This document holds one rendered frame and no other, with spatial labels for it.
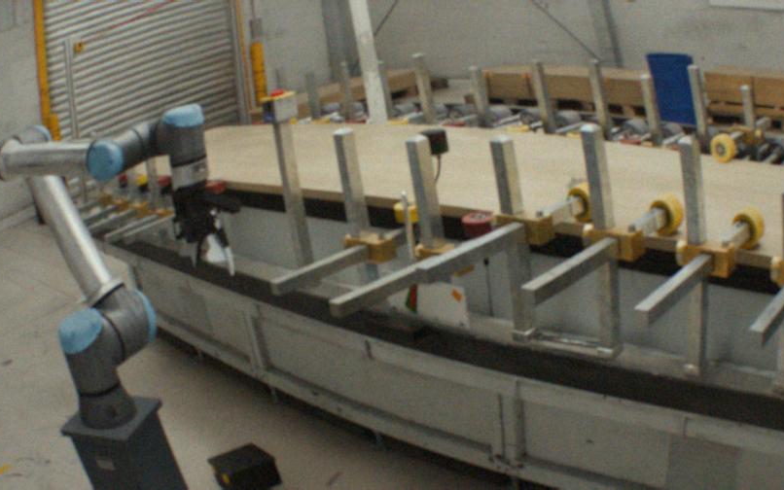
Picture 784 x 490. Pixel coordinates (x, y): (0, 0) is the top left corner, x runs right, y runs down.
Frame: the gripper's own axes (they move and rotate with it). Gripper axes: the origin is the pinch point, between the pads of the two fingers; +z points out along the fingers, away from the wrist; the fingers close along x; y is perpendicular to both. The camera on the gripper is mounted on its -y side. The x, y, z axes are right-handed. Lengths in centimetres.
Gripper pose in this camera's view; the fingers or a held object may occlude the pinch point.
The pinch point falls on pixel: (216, 270)
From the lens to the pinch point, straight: 192.8
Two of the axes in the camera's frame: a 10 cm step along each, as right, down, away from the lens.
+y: -6.7, 3.2, -6.7
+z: 1.6, 9.4, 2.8
